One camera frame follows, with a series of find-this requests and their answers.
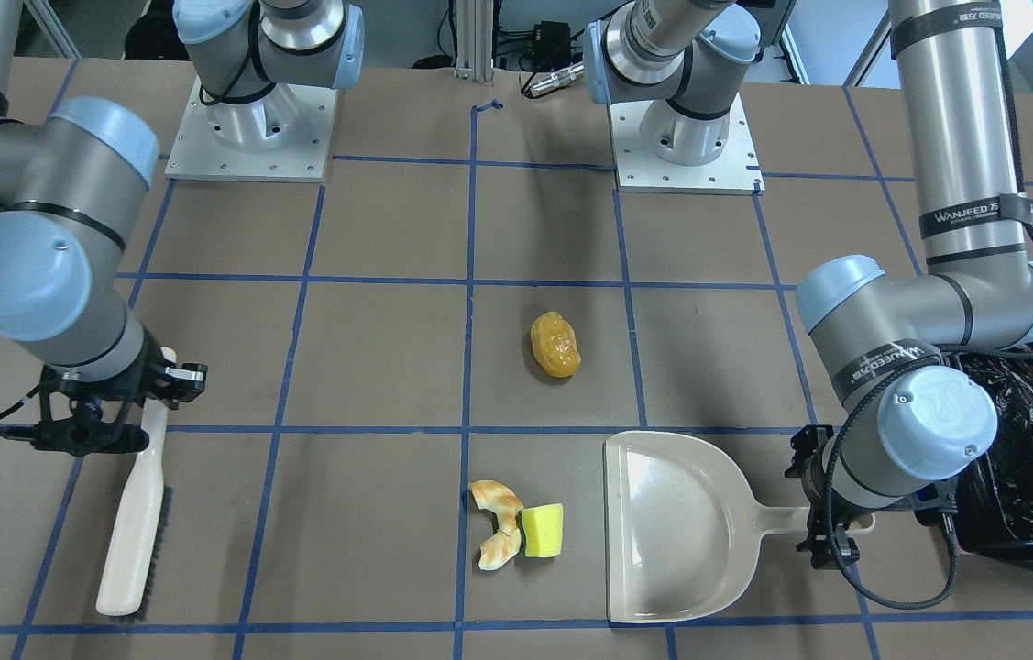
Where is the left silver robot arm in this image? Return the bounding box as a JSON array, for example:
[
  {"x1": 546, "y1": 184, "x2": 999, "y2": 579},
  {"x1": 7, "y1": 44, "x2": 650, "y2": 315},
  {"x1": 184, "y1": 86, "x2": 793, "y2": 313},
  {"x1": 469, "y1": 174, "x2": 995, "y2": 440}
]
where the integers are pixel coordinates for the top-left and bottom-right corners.
[{"x1": 789, "y1": 1, "x2": 1033, "y2": 569}]

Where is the yellow green sponge piece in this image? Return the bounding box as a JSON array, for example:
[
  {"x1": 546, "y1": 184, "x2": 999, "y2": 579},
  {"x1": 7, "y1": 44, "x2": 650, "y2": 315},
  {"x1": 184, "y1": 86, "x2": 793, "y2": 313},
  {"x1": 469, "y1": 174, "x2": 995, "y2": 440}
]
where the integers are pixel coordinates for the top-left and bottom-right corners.
[{"x1": 520, "y1": 502, "x2": 564, "y2": 558}]

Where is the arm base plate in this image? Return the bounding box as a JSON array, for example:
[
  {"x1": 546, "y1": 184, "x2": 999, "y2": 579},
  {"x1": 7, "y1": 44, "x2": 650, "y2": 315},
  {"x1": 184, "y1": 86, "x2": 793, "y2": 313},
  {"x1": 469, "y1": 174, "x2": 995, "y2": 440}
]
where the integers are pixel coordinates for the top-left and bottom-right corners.
[
  {"x1": 165, "y1": 83, "x2": 339, "y2": 183},
  {"x1": 608, "y1": 95, "x2": 766, "y2": 195}
]

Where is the beige plastic dustpan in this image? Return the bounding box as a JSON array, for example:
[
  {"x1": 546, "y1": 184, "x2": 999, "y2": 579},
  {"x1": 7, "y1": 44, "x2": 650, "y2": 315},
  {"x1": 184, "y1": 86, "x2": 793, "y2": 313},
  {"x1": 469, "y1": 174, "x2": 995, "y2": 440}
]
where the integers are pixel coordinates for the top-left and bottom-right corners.
[{"x1": 603, "y1": 430, "x2": 860, "y2": 625}]

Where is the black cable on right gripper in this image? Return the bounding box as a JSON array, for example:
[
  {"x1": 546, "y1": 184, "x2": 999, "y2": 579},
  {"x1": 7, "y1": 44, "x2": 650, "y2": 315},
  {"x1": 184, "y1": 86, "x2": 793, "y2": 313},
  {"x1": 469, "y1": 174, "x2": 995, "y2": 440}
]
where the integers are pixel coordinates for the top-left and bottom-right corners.
[{"x1": 0, "y1": 390, "x2": 54, "y2": 441}]

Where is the beige hand brush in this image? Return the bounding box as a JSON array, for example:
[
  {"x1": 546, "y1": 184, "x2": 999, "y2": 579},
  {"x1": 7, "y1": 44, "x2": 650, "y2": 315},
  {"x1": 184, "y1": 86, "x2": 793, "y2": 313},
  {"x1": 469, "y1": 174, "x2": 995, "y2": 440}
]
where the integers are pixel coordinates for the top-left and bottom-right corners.
[{"x1": 95, "y1": 346, "x2": 178, "y2": 624}]

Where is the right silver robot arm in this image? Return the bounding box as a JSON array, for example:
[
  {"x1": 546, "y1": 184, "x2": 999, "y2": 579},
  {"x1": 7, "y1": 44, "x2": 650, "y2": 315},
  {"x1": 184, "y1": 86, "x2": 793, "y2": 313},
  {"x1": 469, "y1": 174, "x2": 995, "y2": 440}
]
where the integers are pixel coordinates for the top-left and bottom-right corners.
[{"x1": 0, "y1": 1, "x2": 365, "y2": 457}]

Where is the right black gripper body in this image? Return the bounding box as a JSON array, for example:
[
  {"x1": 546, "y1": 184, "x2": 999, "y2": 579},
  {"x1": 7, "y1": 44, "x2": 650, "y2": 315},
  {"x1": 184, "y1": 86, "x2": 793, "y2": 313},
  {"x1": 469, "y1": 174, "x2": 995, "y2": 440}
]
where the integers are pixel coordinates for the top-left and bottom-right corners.
[{"x1": 30, "y1": 333, "x2": 209, "y2": 457}]

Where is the croissant bread toy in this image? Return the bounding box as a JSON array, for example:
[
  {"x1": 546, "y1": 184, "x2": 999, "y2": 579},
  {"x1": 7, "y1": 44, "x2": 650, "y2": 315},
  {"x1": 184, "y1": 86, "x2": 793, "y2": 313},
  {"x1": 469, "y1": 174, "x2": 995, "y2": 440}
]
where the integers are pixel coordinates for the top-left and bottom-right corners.
[{"x1": 468, "y1": 479, "x2": 524, "y2": 571}]

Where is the yellow potato toy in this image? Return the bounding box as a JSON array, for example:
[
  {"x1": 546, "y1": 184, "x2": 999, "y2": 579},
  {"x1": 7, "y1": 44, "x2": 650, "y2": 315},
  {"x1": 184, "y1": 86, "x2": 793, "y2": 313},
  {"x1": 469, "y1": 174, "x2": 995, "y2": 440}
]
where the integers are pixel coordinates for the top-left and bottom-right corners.
[{"x1": 529, "y1": 312, "x2": 580, "y2": 379}]

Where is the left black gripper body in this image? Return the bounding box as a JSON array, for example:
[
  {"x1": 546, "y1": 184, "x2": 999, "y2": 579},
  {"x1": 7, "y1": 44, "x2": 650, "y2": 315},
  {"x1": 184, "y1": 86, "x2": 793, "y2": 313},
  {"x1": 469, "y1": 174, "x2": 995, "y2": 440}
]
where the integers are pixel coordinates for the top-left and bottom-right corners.
[{"x1": 785, "y1": 425, "x2": 957, "y2": 571}]

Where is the aluminium frame post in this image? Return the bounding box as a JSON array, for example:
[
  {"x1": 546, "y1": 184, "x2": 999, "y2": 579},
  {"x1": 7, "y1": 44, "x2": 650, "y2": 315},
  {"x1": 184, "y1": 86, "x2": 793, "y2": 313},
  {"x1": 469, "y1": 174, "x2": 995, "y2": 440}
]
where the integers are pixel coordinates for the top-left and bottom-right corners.
[{"x1": 453, "y1": 0, "x2": 498, "y2": 86}]

